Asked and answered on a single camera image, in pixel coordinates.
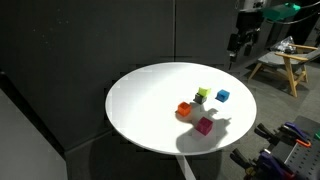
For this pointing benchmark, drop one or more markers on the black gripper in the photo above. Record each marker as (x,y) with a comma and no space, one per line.
(249,25)

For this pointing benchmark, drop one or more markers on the lime green block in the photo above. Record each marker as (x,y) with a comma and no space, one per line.
(204,91)

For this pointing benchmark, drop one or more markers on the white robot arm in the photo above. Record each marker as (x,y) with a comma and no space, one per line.
(253,4)

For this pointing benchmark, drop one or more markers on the blue block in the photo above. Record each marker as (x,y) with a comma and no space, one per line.
(222,95)

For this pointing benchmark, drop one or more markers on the gray block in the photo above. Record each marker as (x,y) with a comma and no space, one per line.
(199,98)

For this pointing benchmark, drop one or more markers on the orange block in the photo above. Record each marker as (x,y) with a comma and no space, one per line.
(184,109)

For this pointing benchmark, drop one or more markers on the magenta block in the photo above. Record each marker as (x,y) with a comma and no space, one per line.
(204,125)

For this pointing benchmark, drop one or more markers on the clear plastic bag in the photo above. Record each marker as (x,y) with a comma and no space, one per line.
(283,45)

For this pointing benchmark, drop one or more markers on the wooden armchair gray cushion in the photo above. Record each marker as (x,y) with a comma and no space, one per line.
(290,63)

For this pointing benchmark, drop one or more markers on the black clamp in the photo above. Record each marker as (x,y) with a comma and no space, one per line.
(266,132)
(242,159)

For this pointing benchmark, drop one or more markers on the black perforated tool cart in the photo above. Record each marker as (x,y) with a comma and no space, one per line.
(300,156)

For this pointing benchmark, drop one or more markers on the white table base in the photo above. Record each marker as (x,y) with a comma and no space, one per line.
(186,168)

